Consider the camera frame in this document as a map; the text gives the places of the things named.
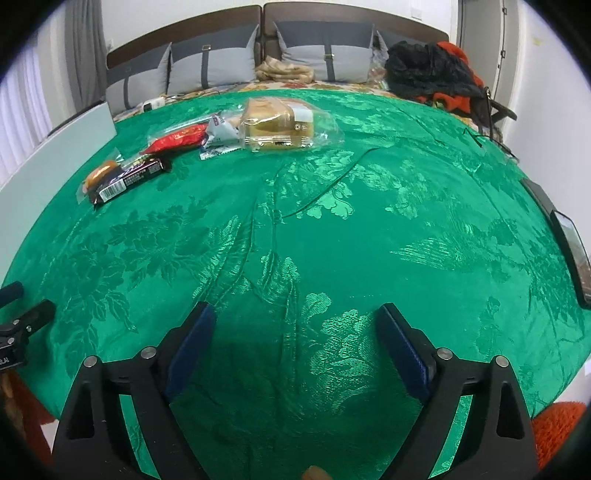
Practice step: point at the white blue snack packet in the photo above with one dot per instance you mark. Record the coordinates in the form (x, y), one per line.
(219, 134)

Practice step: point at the grey pillow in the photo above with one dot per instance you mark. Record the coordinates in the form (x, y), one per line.
(212, 60)
(323, 50)
(136, 83)

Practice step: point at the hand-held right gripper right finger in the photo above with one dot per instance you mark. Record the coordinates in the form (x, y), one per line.
(401, 350)

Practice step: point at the white sheer curtain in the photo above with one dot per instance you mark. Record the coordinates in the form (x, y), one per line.
(23, 115)

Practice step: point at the white side panel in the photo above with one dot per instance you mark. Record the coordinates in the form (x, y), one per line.
(55, 152)

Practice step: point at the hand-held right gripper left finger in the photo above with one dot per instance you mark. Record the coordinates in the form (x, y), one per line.
(191, 350)

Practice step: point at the black snack bar packet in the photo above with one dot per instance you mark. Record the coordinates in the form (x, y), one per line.
(127, 177)

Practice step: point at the green floral bedspread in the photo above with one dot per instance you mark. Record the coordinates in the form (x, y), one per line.
(323, 230)

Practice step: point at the white charger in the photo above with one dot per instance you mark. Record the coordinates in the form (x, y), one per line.
(151, 105)

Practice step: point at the smartphone with lit screen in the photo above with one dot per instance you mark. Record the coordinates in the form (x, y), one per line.
(575, 254)

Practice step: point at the black and orange clothing pile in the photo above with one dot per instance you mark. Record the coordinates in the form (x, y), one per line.
(429, 69)

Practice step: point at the red snack packet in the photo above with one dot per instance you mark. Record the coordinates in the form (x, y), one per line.
(178, 138)

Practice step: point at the black flat device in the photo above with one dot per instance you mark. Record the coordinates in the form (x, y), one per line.
(538, 196)

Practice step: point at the beige folded cloth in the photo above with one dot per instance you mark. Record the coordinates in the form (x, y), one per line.
(284, 70)

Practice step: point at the orange fluffy rug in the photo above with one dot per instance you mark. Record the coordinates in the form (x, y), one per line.
(558, 431)

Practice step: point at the floral bed sheet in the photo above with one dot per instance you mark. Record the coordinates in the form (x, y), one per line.
(277, 86)

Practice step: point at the white door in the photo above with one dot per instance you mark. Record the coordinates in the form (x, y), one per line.
(480, 50)

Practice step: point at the black clamp mount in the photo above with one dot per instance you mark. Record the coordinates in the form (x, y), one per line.
(23, 330)

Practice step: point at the person's right hand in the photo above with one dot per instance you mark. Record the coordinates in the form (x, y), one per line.
(317, 474)

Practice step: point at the bread loaf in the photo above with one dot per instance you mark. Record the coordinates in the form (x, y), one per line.
(277, 122)

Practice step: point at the grey curtain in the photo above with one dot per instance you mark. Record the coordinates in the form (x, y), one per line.
(85, 50)

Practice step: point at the small bun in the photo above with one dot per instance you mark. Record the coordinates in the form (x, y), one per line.
(99, 173)

